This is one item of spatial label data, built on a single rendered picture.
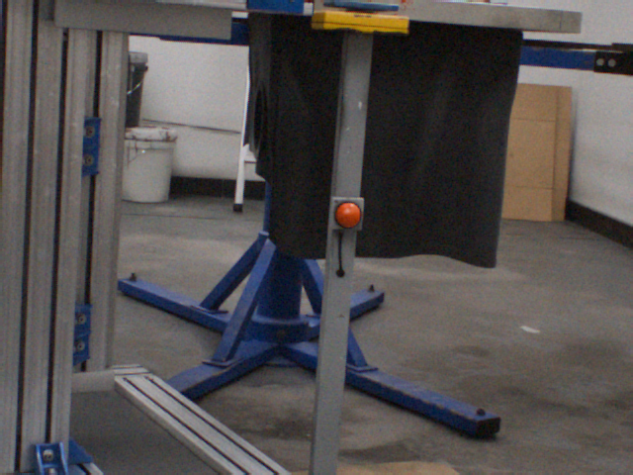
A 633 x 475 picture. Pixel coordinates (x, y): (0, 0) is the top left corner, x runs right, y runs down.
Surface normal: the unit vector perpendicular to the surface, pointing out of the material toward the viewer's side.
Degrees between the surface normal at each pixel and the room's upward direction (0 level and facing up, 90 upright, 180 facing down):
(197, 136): 90
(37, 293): 90
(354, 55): 90
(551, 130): 78
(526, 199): 72
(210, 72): 90
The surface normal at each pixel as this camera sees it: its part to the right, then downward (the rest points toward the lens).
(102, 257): 0.48, 0.18
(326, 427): 0.14, 0.18
